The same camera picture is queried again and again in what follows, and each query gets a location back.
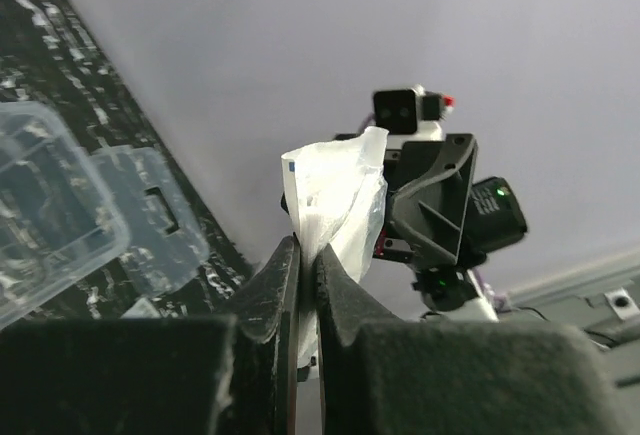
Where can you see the clear plastic box lid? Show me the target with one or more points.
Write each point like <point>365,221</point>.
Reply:
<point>167,244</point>

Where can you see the clear first aid box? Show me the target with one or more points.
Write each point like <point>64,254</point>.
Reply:
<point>59,221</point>

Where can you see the white blue packet bag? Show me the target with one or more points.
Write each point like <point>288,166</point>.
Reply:
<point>335,195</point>

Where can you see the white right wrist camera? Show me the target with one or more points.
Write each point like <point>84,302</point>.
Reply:
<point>412,113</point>

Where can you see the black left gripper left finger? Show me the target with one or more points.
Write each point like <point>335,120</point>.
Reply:
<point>232,372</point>

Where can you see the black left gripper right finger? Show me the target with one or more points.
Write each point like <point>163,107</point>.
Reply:
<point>385,375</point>

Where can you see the aluminium frame rail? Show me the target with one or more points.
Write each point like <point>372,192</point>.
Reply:
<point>600,297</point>

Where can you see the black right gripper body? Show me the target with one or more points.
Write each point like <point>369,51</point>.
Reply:
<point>437,213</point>

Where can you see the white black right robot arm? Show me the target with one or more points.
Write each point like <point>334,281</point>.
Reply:
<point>453,291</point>

